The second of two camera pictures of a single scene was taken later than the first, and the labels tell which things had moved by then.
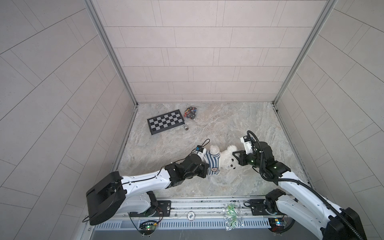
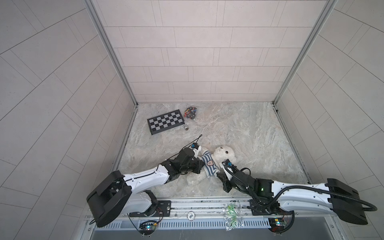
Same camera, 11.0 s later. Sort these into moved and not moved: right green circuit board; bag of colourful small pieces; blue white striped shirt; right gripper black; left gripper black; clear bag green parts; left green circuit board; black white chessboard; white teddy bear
Moved: left gripper black; blue white striped shirt; white teddy bear; right gripper black
Not moved: left green circuit board; right green circuit board; bag of colourful small pieces; clear bag green parts; black white chessboard
